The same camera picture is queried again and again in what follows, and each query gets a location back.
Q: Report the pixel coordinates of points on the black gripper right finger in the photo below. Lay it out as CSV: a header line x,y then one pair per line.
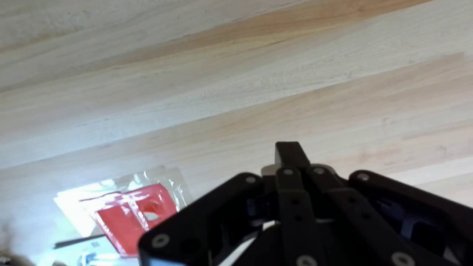
x,y
384,222

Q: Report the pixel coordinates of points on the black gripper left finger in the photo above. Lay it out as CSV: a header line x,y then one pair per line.
x,y
222,222

